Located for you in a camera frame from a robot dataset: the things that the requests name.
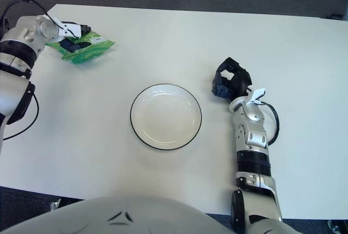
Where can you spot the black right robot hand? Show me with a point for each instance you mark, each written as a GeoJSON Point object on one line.
{"type": "Point", "coordinates": [239, 81]}

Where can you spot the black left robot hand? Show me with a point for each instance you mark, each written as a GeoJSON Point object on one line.
{"type": "Point", "coordinates": [72, 46]}

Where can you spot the green snack bag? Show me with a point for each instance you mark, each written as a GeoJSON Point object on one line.
{"type": "Point", "coordinates": [92, 51]}

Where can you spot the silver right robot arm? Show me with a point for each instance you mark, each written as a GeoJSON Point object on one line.
{"type": "Point", "coordinates": [251, 136]}

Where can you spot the white plate with black rim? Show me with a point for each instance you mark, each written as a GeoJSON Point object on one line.
{"type": "Point", "coordinates": [166, 119]}

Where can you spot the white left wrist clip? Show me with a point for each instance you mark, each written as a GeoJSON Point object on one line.
{"type": "Point", "coordinates": [70, 30]}

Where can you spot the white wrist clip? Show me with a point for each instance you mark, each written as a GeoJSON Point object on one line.
{"type": "Point", "coordinates": [258, 93]}
{"type": "Point", "coordinates": [70, 30]}

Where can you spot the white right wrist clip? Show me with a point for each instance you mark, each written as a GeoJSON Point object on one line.
{"type": "Point", "coordinates": [258, 93]}

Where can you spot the silver robot torso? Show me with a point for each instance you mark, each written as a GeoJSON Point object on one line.
{"type": "Point", "coordinates": [152, 215]}

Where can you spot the grey caster wheel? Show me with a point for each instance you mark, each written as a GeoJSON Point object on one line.
{"type": "Point", "coordinates": [334, 226]}

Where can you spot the shiny bracket under table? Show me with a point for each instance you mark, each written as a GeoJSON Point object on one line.
{"type": "Point", "coordinates": [55, 205]}

